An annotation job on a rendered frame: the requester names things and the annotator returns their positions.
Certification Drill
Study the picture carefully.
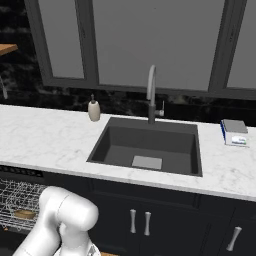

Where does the black dishwasher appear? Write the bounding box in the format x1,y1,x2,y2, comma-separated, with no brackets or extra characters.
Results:
0,165,48,234

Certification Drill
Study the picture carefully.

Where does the dark grey sink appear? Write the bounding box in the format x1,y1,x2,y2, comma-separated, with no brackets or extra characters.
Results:
86,116,204,178

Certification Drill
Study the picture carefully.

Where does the brown bowl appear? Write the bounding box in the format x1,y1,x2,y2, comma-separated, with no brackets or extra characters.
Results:
14,209,37,221

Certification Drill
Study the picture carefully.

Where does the white wire dishwasher rack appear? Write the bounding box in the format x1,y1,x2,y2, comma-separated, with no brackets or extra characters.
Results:
0,179,47,233

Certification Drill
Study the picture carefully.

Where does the wooden shelf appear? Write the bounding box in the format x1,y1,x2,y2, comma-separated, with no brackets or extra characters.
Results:
0,43,19,57

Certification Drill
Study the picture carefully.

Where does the grey sink tap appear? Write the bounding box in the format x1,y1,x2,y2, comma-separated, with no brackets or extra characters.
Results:
146,64,166,125

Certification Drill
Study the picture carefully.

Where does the grey framed window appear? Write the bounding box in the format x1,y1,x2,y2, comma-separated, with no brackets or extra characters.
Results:
24,0,256,101

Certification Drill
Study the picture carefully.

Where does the grey hanging tool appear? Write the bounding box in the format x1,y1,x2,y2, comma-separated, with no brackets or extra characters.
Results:
0,75,9,101

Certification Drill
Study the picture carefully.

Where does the dark false drawer front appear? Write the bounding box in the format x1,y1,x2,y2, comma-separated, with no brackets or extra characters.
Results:
89,179,202,209

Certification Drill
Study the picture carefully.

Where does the silver cupboard handle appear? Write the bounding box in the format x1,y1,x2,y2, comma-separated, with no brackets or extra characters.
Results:
129,208,137,235
225,226,243,252
143,211,152,237

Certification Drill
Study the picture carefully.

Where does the dark cupboard door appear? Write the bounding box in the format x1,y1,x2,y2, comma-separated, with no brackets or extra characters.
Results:
89,195,142,256
139,199,212,256
213,207,256,256

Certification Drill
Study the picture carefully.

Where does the beige soap dispenser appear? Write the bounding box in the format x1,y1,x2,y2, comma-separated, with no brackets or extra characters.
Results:
87,93,102,123

